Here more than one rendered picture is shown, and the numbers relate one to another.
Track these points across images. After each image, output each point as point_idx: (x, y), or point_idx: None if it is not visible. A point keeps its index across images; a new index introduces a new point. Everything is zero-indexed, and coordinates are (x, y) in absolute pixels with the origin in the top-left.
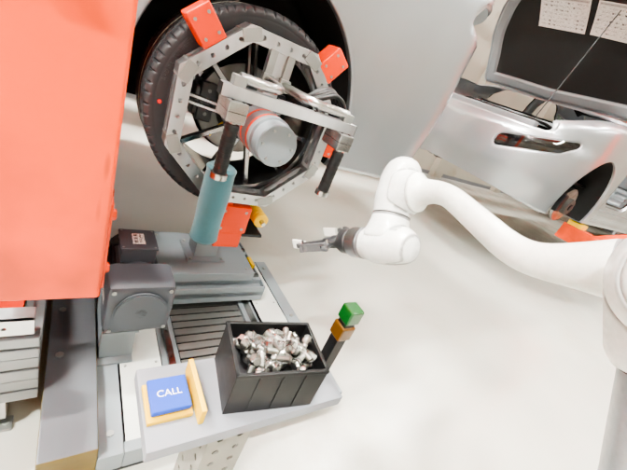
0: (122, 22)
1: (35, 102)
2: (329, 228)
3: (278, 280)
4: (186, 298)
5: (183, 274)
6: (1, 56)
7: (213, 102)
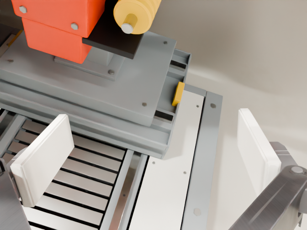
0: None
1: None
2: (255, 131)
3: (236, 130)
4: (40, 115)
5: (30, 80)
6: None
7: None
